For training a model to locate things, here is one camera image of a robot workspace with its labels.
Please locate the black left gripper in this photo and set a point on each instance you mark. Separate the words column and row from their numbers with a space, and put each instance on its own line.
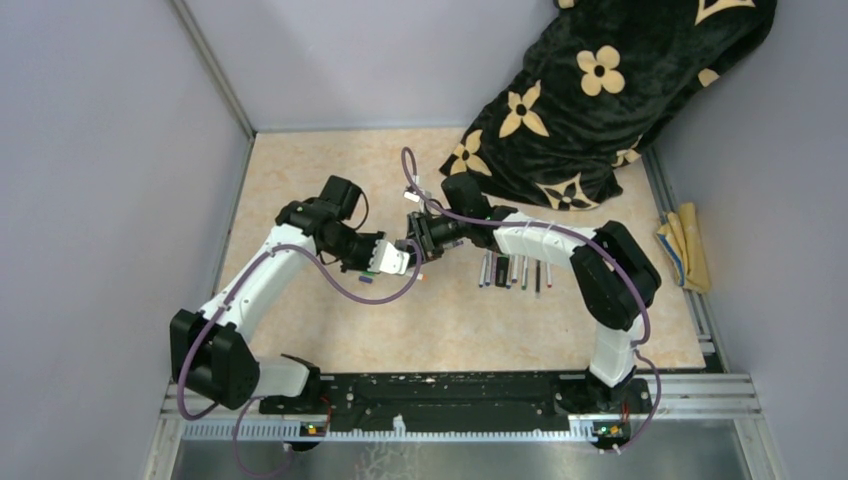
column 361, row 248

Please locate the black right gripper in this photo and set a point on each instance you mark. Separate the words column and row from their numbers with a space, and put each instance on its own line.
column 419, row 230

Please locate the blue cap white marker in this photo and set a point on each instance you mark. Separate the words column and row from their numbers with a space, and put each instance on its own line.
column 485, row 271

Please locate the green black marker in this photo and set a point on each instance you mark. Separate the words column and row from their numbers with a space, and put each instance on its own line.
column 502, row 275

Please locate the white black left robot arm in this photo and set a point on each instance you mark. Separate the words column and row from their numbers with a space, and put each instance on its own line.
column 210, row 351

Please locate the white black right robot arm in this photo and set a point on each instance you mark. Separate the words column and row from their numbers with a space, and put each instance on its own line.
column 616, row 279

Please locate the black cream flower blanket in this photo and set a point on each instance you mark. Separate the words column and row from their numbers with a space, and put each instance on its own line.
column 596, row 89

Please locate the yellow blue folded cloth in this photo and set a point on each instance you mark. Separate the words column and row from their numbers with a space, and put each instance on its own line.
column 680, row 239

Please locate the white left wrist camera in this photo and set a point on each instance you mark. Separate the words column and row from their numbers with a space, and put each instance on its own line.
column 388, row 259

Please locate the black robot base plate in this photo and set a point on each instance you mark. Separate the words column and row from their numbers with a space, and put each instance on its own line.
column 461, row 402

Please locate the aluminium rail frame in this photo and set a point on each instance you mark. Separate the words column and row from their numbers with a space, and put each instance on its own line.
column 701, row 426

